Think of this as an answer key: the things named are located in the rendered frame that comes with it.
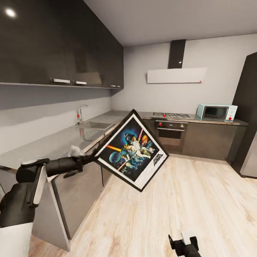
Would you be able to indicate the dishwasher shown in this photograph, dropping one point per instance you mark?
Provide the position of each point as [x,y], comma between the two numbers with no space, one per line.
[76,192]

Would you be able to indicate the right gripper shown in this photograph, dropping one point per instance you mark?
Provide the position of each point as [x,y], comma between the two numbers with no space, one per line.
[182,249]

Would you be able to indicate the microwave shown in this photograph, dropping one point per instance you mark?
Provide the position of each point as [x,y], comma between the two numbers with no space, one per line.
[216,111]

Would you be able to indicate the fridge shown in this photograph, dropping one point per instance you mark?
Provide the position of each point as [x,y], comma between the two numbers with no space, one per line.
[245,163]

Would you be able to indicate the oven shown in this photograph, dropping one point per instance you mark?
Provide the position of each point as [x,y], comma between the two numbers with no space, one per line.
[171,134]

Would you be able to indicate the range hood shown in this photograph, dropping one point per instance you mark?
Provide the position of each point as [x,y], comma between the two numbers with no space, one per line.
[175,73]

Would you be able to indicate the drop in sink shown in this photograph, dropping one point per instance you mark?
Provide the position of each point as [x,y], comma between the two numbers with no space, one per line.
[100,123]

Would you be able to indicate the burner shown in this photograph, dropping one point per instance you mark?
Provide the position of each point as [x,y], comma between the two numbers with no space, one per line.
[171,115]

